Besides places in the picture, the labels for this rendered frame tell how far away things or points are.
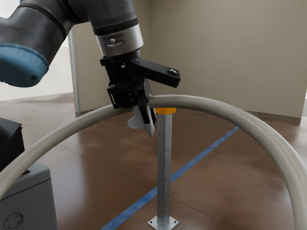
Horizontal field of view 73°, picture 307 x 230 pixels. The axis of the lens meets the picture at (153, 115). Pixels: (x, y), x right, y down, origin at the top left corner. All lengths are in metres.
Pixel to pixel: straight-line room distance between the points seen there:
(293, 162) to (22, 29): 0.43
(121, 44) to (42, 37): 0.13
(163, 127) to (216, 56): 5.22
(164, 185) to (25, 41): 1.53
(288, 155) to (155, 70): 0.28
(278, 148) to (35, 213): 1.17
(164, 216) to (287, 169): 1.68
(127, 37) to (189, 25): 6.70
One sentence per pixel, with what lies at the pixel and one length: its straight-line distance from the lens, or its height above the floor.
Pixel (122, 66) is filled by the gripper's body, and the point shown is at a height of 1.37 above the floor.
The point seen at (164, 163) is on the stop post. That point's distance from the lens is 1.67.
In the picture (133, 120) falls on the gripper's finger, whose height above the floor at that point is 1.25.
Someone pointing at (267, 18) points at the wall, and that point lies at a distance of 6.34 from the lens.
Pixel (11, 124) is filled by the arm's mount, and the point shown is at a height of 1.09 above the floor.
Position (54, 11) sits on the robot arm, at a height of 1.47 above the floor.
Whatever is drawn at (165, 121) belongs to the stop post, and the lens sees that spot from 1.54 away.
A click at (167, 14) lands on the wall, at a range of 7.60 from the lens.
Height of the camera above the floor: 1.38
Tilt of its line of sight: 15 degrees down
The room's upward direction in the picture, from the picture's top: straight up
